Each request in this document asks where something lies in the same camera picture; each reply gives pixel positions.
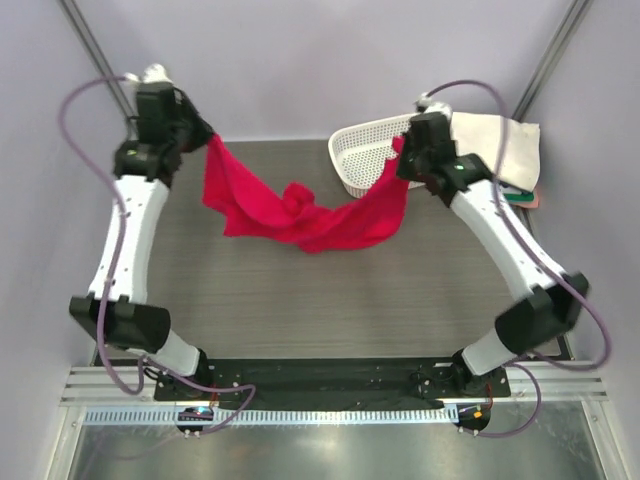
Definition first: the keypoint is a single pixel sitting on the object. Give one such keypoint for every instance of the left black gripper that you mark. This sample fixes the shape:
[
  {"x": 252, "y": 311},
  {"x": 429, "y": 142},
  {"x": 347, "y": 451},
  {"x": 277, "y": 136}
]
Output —
[{"x": 204, "y": 130}]

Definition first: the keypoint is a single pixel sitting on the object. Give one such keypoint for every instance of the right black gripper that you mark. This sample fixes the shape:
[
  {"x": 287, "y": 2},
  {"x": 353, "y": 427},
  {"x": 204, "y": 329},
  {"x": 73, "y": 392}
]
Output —
[{"x": 402, "y": 168}]

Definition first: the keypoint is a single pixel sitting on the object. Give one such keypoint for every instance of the red t-shirt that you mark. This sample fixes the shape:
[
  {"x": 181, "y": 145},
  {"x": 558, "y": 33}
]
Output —
[{"x": 252, "y": 209}]

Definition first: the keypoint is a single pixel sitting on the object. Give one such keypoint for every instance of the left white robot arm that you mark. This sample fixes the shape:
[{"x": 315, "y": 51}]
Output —
[{"x": 115, "y": 311}]

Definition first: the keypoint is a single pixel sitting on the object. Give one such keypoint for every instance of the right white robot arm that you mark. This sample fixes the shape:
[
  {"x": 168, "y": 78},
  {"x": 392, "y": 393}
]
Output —
[{"x": 546, "y": 297}]

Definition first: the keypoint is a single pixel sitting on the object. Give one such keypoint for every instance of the white plastic basket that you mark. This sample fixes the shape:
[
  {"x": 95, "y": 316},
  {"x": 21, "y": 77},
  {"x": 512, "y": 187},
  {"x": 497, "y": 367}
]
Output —
[{"x": 358, "y": 153}]

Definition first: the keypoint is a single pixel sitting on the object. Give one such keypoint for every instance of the folded cream t-shirt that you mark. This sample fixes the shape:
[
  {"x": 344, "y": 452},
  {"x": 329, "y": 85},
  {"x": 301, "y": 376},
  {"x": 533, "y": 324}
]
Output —
[{"x": 480, "y": 134}]

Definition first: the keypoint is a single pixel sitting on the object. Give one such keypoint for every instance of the folded green t-shirt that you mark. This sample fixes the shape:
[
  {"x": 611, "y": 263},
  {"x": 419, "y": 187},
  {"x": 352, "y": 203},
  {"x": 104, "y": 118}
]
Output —
[{"x": 520, "y": 192}]

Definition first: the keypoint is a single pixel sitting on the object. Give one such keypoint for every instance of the folded pink t-shirt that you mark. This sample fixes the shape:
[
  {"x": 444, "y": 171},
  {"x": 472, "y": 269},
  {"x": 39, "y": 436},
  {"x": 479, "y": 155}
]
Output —
[{"x": 530, "y": 205}]

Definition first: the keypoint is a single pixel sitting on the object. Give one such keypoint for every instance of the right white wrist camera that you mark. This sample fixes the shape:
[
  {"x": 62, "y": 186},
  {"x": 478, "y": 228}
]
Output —
[{"x": 427, "y": 104}]

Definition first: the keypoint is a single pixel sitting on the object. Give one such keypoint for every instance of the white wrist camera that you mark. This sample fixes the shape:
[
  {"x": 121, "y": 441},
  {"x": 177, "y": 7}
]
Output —
[
  {"x": 154, "y": 73},
  {"x": 427, "y": 104}
]

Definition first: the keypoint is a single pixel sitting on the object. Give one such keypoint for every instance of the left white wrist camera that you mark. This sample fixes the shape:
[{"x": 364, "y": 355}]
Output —
[{"x": 154, "y": 73}]

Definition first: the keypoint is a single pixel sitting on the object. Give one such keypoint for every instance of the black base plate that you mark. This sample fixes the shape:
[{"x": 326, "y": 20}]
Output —
[{"x": 286, "y": 382}]

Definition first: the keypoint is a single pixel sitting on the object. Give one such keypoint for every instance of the aluminium rail profile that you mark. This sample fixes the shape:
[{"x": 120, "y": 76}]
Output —
[{"x": 93, "y": 386}]

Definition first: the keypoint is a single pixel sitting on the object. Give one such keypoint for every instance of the white slotted cable duct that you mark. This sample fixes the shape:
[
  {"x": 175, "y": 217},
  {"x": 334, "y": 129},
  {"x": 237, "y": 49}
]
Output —
[{"x": 174, "y": 416}]

